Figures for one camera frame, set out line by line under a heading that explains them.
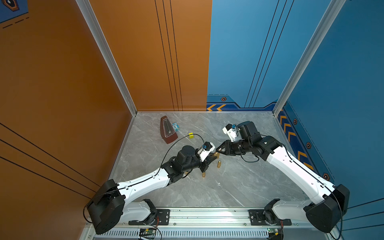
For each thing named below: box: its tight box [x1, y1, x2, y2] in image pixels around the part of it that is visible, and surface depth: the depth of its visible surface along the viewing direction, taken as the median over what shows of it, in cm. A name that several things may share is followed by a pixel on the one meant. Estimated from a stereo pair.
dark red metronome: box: [160, 115, 179, 144], surface depth 98 cm
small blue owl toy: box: [172, 122, 180, 132], surface depth 111 cm
